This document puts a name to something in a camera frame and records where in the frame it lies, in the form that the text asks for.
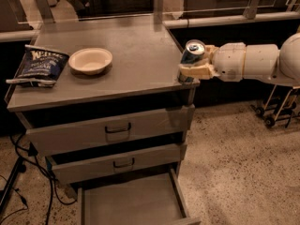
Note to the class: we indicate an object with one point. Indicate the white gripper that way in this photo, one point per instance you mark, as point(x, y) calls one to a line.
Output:
point(229, 61)

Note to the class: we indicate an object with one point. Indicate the redbull can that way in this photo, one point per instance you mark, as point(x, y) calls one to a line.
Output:
point(193, 52)

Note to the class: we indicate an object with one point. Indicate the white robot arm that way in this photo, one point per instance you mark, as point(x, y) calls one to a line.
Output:
point(268, 63)

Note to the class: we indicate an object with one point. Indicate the top grey drawer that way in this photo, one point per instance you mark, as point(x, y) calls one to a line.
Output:
point(63, 137)

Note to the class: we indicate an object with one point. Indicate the grey drawer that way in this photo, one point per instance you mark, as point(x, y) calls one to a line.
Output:
point(146, 197)
point(108, 160)
point(63, 137)

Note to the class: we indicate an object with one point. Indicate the middle grey drawer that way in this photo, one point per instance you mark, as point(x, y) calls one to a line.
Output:
point(108, 160)

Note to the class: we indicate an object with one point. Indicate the grey drawer cabinet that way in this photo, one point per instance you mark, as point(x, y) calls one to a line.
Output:
point(141, 77)

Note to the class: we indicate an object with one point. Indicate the bottom grey drawer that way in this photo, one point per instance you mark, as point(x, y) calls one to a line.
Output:
point(146, 197)

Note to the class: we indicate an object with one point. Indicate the blue kettle chips bag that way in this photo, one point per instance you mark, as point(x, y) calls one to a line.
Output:
point(40, 67)

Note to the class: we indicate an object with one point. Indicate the white railing bar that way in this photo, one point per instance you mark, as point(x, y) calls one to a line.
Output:
point(170, 24)

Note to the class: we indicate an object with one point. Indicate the black tripod leg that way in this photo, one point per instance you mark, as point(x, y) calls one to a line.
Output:
point(18, 168)

